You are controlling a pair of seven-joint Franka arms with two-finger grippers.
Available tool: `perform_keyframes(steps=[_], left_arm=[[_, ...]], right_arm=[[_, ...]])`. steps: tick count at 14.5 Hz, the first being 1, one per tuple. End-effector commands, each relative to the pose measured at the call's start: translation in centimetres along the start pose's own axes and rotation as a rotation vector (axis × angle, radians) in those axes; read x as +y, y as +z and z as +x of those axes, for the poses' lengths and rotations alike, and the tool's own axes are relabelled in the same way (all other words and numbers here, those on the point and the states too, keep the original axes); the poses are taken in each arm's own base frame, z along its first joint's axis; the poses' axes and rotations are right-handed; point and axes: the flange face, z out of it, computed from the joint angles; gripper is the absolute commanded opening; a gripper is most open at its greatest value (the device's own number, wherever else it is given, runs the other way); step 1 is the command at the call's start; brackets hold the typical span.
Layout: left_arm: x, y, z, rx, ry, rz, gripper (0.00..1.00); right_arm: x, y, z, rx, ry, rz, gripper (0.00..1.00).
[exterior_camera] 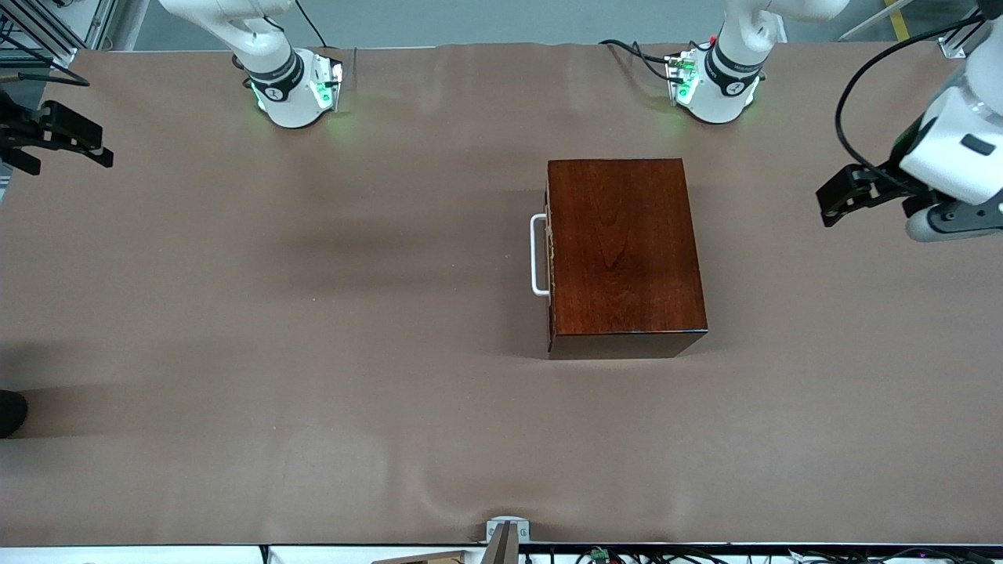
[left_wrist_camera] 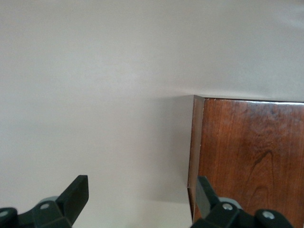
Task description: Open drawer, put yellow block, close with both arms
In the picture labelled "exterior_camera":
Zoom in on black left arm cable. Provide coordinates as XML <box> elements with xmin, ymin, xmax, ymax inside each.
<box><xmin>835</xmin><ymin>14</ymin><xmax>987</xmax><ymax>179</ymax></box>

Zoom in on brown cardboard piece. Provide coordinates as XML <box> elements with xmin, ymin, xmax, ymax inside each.
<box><xmin>368</xmin><ymin>550</ymin><xmax>468</xmax><ymax>564</ymax></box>

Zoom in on grey metal clamp bracket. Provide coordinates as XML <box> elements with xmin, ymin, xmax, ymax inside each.
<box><xmin>481</xmin><ymin>517</ymin><xmax>531</xmax><ymax>564</ymax></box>

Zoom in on aluminium frame profile with bracket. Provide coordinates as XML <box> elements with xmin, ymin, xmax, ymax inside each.
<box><xmin>0</xmin><ymin>0</ymin><xmax>79</xmax><ymax>70</ymax></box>
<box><xmin>937</xmin><ymin>14</ymin><xmax>985</xmax><ymax>60</ymax></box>

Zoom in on tangled black cables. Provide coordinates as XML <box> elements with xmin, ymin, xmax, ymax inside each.
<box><xmin>523</xmin><ymin>546</ymin><xmax>1003</xmax><ymax>564</ymax></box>

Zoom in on dark brown wooden cabinet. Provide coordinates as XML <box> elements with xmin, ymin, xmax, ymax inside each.
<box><xmin>546</xmin><ymin>157</ymin><xmax>709</xmax><ymax>360</ymax></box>

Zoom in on black left base cables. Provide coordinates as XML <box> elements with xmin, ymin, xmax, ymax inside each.
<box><xmin>599</xmin><ymin>38</ymin><xmax>684</xmax><ymax>84</ymax></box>

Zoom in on black round object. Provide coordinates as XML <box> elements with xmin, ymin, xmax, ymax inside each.
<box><xmin>0</xmin><ymin>390</ymin><xmax>29</xmax><ymax>439</ymax></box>

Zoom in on upright aluminium frame profile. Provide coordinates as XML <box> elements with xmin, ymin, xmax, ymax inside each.
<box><xmin>81</xmin><ymin>0</ymin><xmax>120</xmax><ymax>50</ymax></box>

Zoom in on black right base cable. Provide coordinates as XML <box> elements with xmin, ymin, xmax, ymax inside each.
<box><xmin>293</xmin><ymin>0</ymin><xmax>330</xmax><ymax>50</ymax></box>

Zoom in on brown table mat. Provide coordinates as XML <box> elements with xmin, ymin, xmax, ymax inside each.
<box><xmin>0</xmin><ymin>42</ymin><xmax>1003</xmax><ymax>547</ymax></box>

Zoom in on grey slanted bar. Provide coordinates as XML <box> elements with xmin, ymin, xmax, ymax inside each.
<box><xmin>845</xmin><ymin>0</ymin><xmax>914</xmax><ymax>42</ymax></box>

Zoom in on wooden drawer with white handle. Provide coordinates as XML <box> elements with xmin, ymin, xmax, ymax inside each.
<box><xmin>530</xmin><ymin>200</ymin><xmax>556</xmax><ymax>334</ymax></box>

